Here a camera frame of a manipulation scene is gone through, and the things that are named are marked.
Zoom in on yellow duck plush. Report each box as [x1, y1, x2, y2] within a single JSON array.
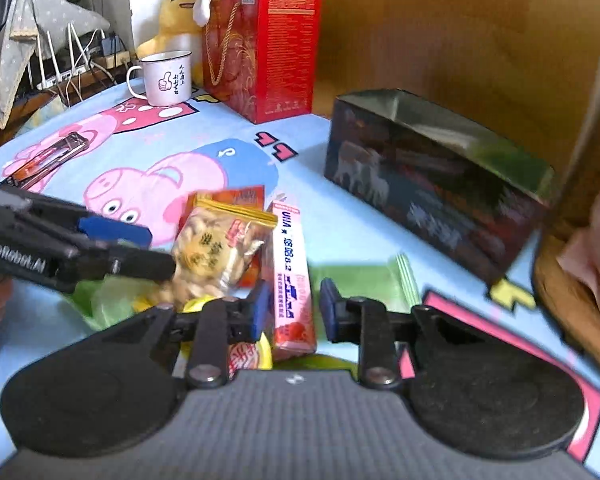
[[136, 0, 206, 87]]

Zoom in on red gift box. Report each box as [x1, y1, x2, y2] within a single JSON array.
[[201, 0, 324, 125]]

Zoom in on power strip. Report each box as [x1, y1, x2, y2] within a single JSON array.
[[87, 35, 133, 72]]

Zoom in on clear peanut bag yellow top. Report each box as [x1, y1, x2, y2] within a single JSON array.
[[160, 197, 279, 311]]

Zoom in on red snack packet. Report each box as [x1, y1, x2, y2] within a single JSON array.
[[180, 185, 267, 288]]

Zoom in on green snack packet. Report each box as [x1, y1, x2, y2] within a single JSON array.
[[309, 252, 423, 322]]

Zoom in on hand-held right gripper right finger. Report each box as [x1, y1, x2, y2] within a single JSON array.
[[320, 277, 448, 391]]

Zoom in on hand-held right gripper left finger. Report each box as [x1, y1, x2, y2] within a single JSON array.
[[145, 280, 273, 390]]

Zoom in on white enamel mug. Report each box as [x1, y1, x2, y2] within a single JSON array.
[[126, 51, 193, 107]]

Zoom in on black cardboard box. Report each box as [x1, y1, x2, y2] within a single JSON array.
[[324, 89, 557, 287]]

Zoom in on pink stick packet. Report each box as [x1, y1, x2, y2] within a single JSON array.
[[265, 200, 316, 362]]

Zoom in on grey starred cloth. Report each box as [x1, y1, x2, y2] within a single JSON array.
[[0, 0, 112, 131]]

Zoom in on wooden board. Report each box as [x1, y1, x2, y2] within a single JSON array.
[[280, 0, 600, 173]]

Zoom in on white router with antennas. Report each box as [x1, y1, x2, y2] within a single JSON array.
[[32, 22, 104, 92]]

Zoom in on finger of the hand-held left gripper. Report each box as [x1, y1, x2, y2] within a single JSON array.
[[0, 185, 154, 252], [72, 240, 178, 285]]

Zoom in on yellow packet with red label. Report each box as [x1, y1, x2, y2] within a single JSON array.
[[130, 294, 275, 378]]

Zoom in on printed blanket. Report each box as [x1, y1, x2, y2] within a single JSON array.
[[0, 77, 600, 477]]

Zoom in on translucent green plastic packet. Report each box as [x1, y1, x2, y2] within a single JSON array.
[[70, 277, 152, 333]]

